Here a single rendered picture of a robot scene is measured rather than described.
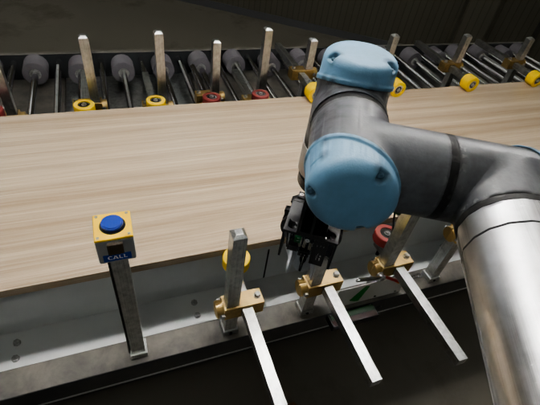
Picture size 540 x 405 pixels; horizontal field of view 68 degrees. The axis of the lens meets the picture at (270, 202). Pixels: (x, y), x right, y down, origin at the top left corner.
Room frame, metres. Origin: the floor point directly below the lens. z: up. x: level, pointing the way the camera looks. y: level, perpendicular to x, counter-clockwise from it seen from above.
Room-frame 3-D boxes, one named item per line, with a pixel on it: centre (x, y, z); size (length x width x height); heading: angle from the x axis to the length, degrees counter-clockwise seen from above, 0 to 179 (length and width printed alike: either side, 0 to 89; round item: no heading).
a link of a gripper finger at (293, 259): (0.39, -0.05, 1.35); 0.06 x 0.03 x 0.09; 172
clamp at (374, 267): (0.85, -0.41, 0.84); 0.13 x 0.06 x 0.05; 116
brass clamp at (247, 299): (0.62, 0.04, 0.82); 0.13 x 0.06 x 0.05; 116
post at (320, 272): (0.72, -0.17, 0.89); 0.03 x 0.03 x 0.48; 26
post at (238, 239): (0.61, 0.06, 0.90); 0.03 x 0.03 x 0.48; 26
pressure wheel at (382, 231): (0.92, -0.39, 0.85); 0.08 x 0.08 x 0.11
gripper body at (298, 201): (0.38, -0.06, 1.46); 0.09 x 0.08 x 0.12; 172
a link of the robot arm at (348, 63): (0.39, -0.06, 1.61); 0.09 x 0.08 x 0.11; 179
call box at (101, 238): (0.50, 0.29, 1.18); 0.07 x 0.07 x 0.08; 26
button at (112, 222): (0.50, 0.29, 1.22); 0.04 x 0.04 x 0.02
